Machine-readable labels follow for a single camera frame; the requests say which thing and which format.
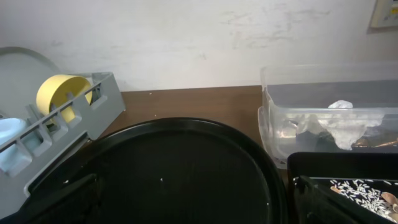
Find white paper napkin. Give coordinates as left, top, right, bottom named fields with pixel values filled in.
left=296, top=100, right=384, bottom=151

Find round black serving tray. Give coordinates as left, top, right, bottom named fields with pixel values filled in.
left=23, top=118, right=289, bottom=223

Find clear plastic waste bin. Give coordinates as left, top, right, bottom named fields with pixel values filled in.
left=258, top=62, right=397, bottom=169

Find grey plastic dishwasher rack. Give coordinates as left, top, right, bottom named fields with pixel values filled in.
left=1, top=72, right=125, bottom=218

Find light blue plastic cup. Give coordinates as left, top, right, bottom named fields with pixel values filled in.
left=0, top=118, right=41, bottom=174

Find yellow bowl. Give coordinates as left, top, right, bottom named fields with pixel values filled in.
left=36, top=74, right=91, bottom=115

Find white ceramic plate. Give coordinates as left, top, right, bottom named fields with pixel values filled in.
left=1, top=47, right=61, bottom=119

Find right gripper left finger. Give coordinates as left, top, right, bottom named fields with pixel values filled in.
left=1, top=174, right=101, bottom=224

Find black rectangular waste tray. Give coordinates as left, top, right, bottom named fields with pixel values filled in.
left=287, top=152, right=397, bottom=223

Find golden brown food scraps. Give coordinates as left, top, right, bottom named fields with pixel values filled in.
left=330, top=179, right=397, bottom=223

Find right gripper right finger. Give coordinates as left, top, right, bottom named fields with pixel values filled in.
left=294, top=175, right=395, bottom=223

